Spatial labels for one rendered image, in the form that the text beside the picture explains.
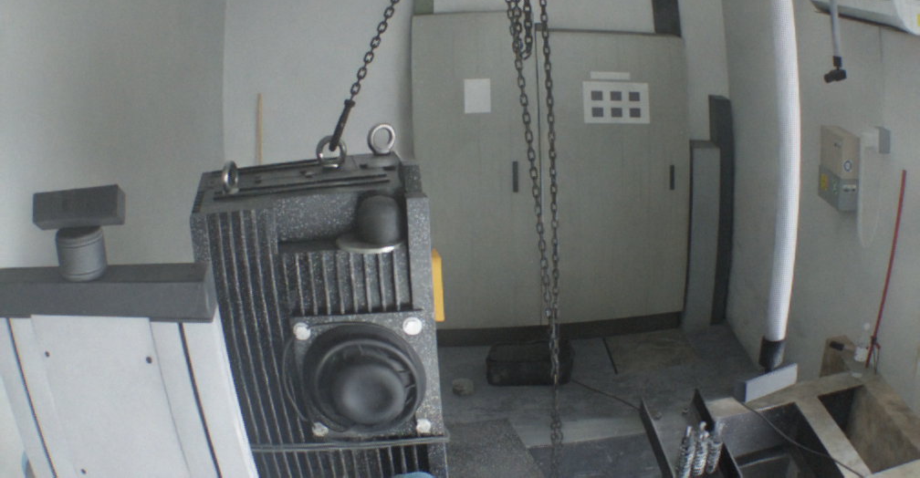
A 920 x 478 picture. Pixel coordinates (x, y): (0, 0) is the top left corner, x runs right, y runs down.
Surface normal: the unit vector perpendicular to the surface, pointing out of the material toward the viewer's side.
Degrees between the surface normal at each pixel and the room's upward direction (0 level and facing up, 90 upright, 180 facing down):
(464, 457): 0
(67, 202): 61
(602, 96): 90
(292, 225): 90
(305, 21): 90
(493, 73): 90
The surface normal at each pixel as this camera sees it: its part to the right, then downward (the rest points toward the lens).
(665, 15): 0.04, 0.25
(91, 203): 0.11, -0.25
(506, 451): -0.03, -0.97
